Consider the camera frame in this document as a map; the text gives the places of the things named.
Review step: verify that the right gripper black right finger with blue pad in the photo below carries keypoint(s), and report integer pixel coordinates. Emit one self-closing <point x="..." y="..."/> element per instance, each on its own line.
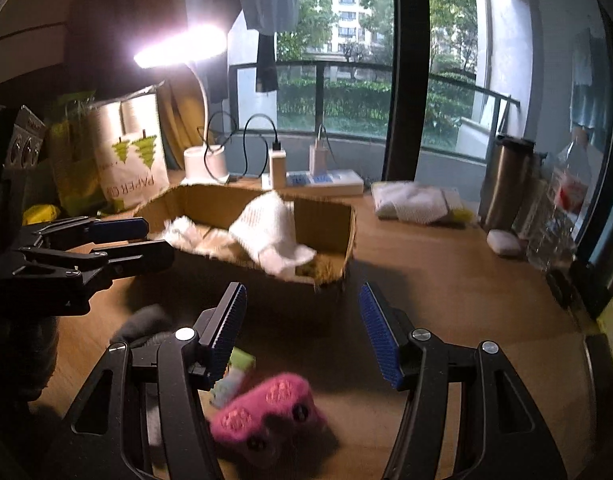
<point x="502" y="433"/>

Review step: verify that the white charger with black cable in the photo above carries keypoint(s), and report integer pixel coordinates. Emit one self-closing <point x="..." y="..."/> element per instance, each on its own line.
<point x="276" y="156"/>

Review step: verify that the brown curtain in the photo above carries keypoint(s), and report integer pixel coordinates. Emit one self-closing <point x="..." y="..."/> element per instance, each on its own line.
<point x="103" y="35"/>

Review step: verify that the white knitted cloth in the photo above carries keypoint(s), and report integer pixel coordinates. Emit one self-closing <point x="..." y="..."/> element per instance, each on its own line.
<point x="266" y="229"/>

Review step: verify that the hanging dark garment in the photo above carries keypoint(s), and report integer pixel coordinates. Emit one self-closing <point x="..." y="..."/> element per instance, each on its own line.
<point x="266" y="69"/>

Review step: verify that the white charger adapter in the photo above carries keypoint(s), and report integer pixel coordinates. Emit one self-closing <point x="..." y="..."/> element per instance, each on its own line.
<point x="319" y="153"/>

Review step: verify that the white desk lamp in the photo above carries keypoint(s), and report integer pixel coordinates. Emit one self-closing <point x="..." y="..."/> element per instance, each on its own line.
<point x="182" y="98"/>

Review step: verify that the folded white towel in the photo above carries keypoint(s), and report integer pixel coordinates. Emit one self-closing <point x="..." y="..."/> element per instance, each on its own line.
<point x="412" y="202"/>

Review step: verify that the brown cardboard box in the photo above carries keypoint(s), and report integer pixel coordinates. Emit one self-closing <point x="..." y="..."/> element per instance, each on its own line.
<point x="194" y="220"/>

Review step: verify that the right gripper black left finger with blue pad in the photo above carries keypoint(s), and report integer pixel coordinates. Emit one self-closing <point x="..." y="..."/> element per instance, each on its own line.
<point x="105" y="429"/>

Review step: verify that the green yellow plastic bag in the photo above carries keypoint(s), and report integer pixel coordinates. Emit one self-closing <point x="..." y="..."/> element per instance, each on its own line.
<point x="71" y="154"/>

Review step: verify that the steel thermos cup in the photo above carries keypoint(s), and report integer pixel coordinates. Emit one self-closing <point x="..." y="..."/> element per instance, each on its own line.
<point x="508" y="165"/>

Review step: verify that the pink plush toy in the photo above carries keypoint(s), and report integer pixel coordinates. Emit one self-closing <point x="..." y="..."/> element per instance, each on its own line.
<point x="258" y="422"/>

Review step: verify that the black balcony railing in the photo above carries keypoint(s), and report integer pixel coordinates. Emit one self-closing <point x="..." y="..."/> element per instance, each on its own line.
<point x="352" y="101"/>

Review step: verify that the clear plastic water bottle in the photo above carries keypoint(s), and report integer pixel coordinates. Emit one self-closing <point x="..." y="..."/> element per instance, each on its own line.
<point x="561" y="204"/>

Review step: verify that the white earbud case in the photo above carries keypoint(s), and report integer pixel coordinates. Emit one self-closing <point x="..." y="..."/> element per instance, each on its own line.
<point x="504" y="243"/>

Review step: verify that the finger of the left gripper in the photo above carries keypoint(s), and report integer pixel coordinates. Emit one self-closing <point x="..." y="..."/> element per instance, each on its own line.
<point x="75" y="232"/>
<point x="126" y="259"/>

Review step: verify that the yellow object at left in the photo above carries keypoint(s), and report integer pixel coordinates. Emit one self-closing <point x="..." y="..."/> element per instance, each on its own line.
<point x="40" y="213"/>

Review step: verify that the white power strip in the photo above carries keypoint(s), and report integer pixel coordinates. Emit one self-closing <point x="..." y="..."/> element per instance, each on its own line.
<point x="335" y="183"/>

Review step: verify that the black window frame post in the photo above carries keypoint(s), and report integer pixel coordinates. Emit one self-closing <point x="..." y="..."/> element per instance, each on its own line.
<point x="410" y="75"/>

